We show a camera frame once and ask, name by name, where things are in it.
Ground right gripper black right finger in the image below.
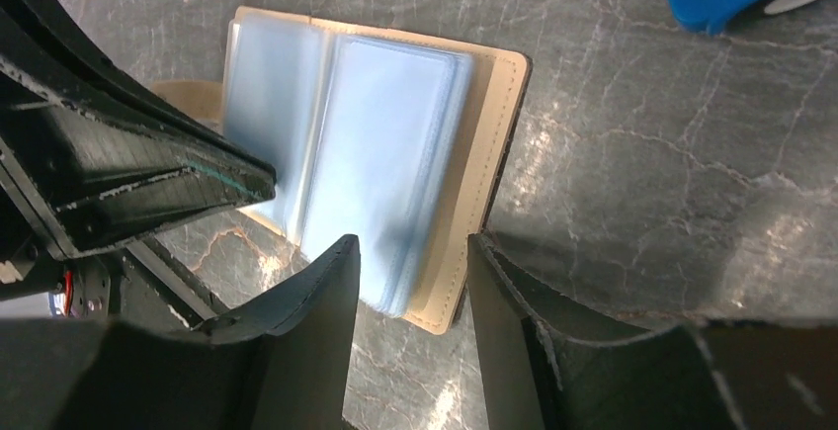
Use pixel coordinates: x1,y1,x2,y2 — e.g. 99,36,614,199
467,233,837,429

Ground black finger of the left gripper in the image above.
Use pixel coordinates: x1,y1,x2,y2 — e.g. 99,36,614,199
1,0,275,212
1,74,275,261

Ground light blue card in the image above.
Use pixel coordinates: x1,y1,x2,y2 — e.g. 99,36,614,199
222,14,474,316

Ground beige leather card holder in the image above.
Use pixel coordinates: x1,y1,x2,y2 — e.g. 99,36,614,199
148,5,533,337

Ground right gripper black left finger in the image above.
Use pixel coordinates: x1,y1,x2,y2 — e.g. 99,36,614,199
1,234,361,429

